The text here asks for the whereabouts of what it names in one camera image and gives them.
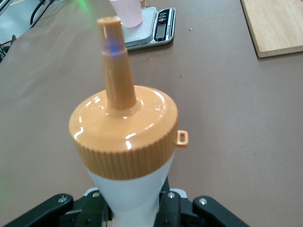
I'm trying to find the silver digital kitchen scale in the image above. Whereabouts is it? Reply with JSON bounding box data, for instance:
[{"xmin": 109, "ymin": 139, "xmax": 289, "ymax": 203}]
[{"xmin": 119, "ymin": 6, "xmax": 177, "ymax": 52}]

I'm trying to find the bamboo cutting board metal handle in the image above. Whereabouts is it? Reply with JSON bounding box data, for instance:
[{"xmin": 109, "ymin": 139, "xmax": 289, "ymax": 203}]
[{"xmin": 240, "ymin": 0, "xmax": 303, "ymax": 58}]

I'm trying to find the pink plastic cup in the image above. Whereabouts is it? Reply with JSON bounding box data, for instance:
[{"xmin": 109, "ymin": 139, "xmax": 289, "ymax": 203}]
[{"xmin": 107, "ymin": 0, "xmax": 144, "ymax": 28}]

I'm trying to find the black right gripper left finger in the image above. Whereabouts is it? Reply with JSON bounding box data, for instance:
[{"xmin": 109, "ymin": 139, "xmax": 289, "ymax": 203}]
[{"xmin": 63, "ymin": 189, "xmax": 114, "ymax": 227}]

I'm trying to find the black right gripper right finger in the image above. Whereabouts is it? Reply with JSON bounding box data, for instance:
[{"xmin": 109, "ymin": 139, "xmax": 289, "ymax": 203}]
[{"xmin": 153, "ymin": 177, "xmax": 197, "ymax": 227}]

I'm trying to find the clear sauce bottle orange cap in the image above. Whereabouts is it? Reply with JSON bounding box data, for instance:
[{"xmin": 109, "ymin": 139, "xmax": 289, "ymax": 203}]
[{"xmin": 68, "ymin": 16, "xmax": 190, "ymax": 227}]

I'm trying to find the brown table cover sheet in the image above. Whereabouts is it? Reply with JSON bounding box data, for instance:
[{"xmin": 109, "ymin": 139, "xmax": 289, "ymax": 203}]
[{"xmin": 0, "ymin": 0, "xmax": 303, "ymax": 227}]

